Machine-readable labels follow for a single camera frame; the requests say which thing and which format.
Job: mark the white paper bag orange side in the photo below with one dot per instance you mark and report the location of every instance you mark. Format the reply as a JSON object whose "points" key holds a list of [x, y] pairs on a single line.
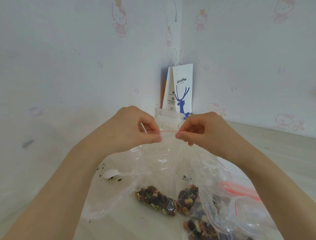
{"points": [[169, 91]]}

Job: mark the person's right hand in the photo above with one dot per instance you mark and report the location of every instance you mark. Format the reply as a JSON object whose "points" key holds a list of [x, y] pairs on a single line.
{"points": [[209, 133]]}

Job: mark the person's left hand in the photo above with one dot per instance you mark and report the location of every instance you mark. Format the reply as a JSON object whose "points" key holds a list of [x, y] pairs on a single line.
{"points": [[130, 128]]}

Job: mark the person's left forearm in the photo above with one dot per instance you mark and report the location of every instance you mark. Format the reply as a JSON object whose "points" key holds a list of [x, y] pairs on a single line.
{"points": [[61, 188]]}

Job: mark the scattered seed crumbs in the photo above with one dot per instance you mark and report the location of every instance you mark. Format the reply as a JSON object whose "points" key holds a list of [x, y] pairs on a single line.
{"points": [[102, 168]]}

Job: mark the person's right forearm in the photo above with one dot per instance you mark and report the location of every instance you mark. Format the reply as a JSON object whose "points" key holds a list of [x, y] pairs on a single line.
{"points": [[266, 183]]}

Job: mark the person's right thumb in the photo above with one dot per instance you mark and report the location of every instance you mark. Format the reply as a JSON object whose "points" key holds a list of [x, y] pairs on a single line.
{"points": [[185, 137]]}

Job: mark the clear zip bag red seal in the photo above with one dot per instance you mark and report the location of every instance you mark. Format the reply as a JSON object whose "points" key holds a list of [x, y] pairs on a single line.
{"points": [[153, 160], [246, 222]]}

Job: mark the white paper bag blue deer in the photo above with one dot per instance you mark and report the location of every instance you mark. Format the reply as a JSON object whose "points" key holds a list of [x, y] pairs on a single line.
{"points": [[184, 89]]}

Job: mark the pile of empty zip bags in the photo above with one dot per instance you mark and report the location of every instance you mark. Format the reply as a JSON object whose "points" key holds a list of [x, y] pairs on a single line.
{"points": [[237, 189]]}

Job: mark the person's left thumb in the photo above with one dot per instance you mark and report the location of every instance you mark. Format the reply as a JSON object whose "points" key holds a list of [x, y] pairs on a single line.
{"points": [[150, 139]]}

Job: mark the dried fruit nut mix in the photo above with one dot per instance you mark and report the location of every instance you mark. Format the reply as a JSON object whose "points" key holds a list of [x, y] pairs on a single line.
{"points": [[200, 226], [158, 200], [188, 197]]}

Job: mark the white plastic spoon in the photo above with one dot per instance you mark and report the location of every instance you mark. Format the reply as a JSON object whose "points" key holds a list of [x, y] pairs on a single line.
{"points": [[111, 173]]}

